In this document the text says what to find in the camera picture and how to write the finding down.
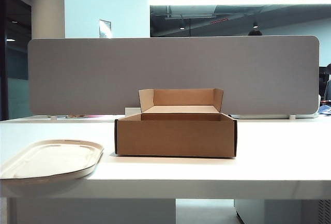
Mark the bright ceiling light strip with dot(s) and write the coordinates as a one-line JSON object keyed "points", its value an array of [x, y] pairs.
{"points": [[232, 1]]}

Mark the black pendant lamp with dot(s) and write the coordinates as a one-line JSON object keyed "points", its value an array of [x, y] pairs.
{"points": [[182, 26], [255, 24]]}

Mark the wall poster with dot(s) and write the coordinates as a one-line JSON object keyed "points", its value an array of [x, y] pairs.
{"points": [[105, 28]]}

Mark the white divider bracket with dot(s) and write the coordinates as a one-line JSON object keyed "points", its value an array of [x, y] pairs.
{"points": [[292, 117], [53, 118]]}

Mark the dark-haired person head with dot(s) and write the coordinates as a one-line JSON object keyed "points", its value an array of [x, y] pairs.
{"points": [[255, 33]]}

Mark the beige oval pulp lid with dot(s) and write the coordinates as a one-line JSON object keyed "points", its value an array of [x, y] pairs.
{"points": [[49, 159]]}

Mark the blue patterned cloth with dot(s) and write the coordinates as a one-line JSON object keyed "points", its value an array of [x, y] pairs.
{"points": [[325, 110]]}

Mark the brown cardboard box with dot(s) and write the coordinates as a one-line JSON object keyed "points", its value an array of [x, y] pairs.
{"points": [[175, 138]]}

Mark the grey desk divider panel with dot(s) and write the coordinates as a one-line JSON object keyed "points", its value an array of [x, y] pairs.
{"points": [[103, 74]]}

